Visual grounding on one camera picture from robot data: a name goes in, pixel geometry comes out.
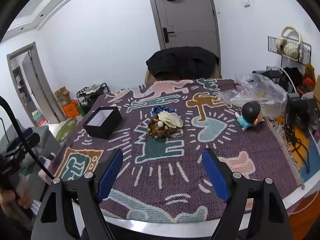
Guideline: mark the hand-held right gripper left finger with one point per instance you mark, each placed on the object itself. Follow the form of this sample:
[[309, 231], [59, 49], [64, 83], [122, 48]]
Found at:
[[110, 172]]

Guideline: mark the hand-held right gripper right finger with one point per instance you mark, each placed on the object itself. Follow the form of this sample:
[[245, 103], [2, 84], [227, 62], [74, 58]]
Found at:
[[216, 175]]

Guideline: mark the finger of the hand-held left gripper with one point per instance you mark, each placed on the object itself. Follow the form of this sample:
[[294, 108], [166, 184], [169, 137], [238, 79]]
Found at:
[[23, 136]]

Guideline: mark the black jewelry box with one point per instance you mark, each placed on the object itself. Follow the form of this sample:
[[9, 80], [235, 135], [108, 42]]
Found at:
[[110, 127]]

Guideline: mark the white flower hair clip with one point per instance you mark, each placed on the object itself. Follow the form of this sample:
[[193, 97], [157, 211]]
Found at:
[[170, 120]]

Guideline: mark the blue scrunchie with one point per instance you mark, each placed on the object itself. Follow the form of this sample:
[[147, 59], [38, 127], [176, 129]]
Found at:
[[156, 110]]

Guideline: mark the person's left hand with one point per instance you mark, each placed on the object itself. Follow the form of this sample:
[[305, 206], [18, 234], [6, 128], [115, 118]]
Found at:
[[21, 201]]

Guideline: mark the green round fan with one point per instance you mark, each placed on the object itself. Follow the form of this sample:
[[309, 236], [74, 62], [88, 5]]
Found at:
[[65, 130]]

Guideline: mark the purple printed blanket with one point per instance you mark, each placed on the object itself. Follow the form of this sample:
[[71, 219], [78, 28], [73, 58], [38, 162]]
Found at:
[[160, 180]]

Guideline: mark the grey open side door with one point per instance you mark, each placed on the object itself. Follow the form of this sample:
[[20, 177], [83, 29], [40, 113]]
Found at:
[[40, 87]]

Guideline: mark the orange crate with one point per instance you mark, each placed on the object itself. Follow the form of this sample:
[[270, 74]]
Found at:
[[70, 110]]

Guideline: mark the cardboard box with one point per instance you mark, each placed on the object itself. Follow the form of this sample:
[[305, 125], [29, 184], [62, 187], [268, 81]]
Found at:
[[62, 96]]

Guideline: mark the black shoe rack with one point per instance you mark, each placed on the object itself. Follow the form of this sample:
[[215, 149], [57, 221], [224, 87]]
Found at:
[[86, 102]]

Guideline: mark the black-haired toy figurine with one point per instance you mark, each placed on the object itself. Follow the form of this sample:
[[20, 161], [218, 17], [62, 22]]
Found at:
[[251, 111]]

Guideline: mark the clear plastic bag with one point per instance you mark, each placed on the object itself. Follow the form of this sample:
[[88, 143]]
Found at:
[[262, 92]]

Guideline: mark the black device stand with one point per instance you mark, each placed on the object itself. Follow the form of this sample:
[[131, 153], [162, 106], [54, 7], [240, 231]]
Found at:
[[291, 115]]

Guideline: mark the cream handbag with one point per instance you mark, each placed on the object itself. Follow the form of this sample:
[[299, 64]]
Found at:
[[291, 48]]

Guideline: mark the white light switch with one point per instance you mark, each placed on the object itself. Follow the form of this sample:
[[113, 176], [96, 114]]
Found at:
[[247, 2]]

